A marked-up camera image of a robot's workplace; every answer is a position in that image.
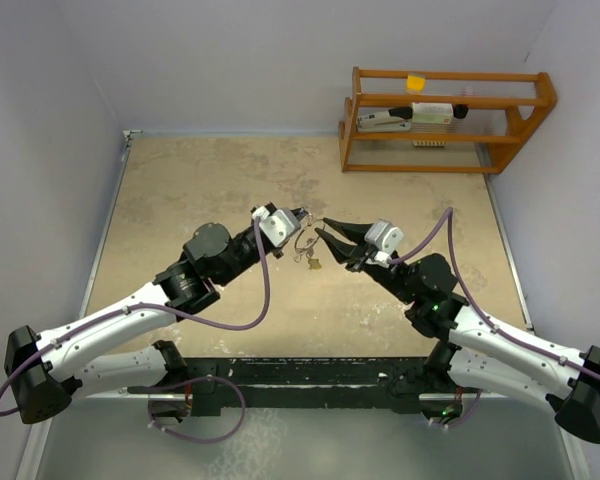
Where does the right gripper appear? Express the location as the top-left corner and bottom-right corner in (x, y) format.
(315, 218), (418, 305)

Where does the large metal keyring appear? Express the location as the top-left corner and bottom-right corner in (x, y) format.
(293, 217), (324, 253)

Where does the bunch of metal keys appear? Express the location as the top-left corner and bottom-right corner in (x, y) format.
(294, 238), (322, 271)

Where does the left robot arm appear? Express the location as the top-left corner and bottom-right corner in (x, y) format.
(0, 203), (309, 425)

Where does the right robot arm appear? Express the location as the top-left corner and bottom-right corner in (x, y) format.
(316, 219), (600, 444)

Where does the small comb binding piece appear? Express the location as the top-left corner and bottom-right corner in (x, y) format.
(412, 140), (447, 148)

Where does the wooden shelf rack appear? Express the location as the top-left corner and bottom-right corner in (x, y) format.
(338, 67), (558, 175)

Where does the white stapler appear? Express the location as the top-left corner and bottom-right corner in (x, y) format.
(356, 107), (413, 133)

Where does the white green box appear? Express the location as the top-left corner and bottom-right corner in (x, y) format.
(411, 102), (454, 125)

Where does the small black object on shelf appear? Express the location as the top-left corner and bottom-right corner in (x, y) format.
(453, 104), (469, 119)

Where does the yellow sticky note block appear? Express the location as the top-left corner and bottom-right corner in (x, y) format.
(405, 74), (426, 94)

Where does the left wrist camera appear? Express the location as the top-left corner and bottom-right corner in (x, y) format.
(251, 206), (301, 248)

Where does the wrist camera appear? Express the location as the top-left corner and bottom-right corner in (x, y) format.
(251, 206), (301, 248)
(365, 219), (404, 267)

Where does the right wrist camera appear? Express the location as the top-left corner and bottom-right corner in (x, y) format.
(365, 219), (404, 267)

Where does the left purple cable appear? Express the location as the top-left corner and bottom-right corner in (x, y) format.
(0, 217), (272, 419)

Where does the black mounting base rail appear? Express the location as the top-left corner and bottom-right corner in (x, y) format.
(130, 357), (461, 417)

